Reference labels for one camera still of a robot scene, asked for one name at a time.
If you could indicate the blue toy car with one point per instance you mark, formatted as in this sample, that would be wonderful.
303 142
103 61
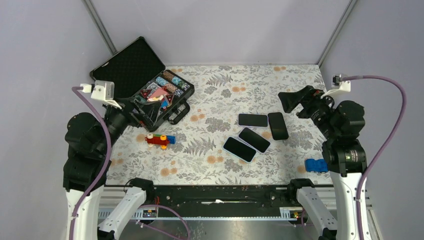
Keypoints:
316 165

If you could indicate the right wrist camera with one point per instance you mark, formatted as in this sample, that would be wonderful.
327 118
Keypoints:
340 86

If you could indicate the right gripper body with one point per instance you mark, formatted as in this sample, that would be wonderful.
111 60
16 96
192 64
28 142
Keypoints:
317 108

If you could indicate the black phone from blue case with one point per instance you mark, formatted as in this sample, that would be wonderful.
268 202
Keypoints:
239 149

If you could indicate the triangular card box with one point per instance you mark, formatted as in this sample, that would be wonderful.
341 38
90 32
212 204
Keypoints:
145 93

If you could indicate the black poker chip case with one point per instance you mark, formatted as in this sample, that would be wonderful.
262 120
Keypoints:
137 67

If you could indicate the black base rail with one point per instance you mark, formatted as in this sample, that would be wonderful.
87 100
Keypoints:
222 201

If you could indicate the red toy brick car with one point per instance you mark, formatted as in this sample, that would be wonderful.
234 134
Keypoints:
160 140

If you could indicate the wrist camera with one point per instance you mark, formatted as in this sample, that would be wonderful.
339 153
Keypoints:
340 86
102 91

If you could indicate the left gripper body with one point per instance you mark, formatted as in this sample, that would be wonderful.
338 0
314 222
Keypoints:
117 120

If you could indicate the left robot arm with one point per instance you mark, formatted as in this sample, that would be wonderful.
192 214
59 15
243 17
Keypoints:
90 139

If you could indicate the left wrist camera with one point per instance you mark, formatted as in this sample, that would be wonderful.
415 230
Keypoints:
102 91

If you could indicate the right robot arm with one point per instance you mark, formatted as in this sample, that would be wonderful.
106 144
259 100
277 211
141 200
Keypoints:
346 162

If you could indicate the black phone without case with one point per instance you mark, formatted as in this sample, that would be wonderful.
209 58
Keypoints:
278 126

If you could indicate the floral table mat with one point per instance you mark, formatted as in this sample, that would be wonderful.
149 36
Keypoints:
198 158

